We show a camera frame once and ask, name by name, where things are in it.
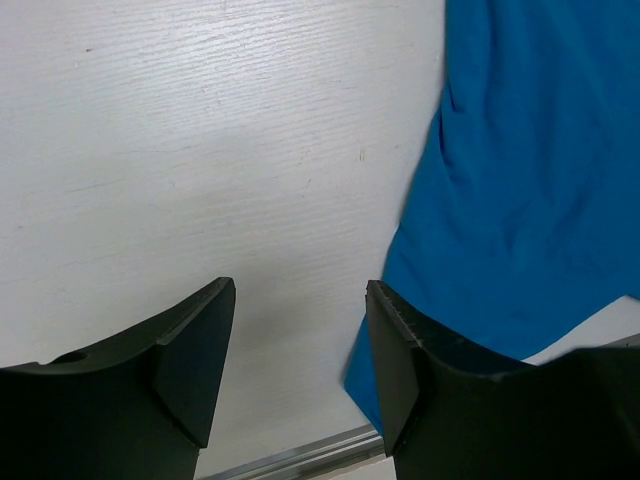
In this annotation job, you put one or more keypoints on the blue t shirt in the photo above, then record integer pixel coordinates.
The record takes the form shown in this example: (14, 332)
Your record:
(522, 219)

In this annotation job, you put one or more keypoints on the aluminium table edge rail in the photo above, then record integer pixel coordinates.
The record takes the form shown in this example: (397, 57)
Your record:
(283, 414)

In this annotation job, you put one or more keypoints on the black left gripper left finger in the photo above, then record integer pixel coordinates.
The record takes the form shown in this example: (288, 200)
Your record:
(136, 405)

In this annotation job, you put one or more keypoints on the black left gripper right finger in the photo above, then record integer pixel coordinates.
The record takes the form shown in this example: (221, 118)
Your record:
(453, 409)

